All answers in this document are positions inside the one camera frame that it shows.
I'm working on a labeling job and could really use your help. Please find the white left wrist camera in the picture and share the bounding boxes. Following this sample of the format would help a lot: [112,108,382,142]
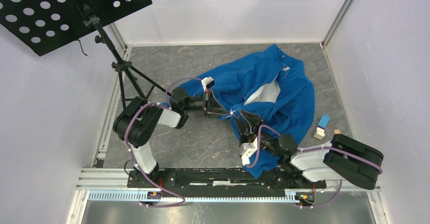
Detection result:
[201,77,215,92]

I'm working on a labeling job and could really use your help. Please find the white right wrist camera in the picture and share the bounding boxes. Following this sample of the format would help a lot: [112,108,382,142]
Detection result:
[239,138,257,166]

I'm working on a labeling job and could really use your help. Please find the small blue block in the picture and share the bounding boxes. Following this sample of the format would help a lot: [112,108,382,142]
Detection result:
[317,114,331,129]

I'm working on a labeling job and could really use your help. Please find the small white block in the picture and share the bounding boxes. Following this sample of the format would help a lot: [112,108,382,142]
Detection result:
[313,127,325,140]

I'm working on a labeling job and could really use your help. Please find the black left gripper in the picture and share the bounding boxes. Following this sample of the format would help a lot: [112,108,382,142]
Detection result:
[182,89,230,119]

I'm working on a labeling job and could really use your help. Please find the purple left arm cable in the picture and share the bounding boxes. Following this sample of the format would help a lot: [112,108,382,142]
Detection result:
[123,77,204,209]

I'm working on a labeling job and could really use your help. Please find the aluminium frame rail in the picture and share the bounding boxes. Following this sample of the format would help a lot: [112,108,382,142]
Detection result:
[77,168,364,203]

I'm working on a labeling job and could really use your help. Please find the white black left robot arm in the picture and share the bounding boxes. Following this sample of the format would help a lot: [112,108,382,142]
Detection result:
[113,87,231,187]

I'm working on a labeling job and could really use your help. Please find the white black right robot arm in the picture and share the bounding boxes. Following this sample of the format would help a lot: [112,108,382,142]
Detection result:
[233,110,384,190]

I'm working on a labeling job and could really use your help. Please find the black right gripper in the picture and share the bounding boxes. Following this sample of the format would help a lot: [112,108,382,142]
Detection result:
[233,109,281,158]

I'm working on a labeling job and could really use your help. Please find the blue zip-up jacket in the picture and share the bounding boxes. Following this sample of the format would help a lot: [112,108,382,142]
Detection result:
[163,44,316,179]

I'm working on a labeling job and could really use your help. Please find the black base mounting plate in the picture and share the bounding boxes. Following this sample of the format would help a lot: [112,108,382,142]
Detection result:
[127,167,327,199]

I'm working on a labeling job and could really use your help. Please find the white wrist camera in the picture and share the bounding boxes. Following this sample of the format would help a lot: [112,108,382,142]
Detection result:
[201,77,215,92]
[239,138,257,166]

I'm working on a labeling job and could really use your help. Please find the black perforated music stand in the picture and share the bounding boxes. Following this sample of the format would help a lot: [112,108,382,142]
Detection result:
[1,0,152,99]

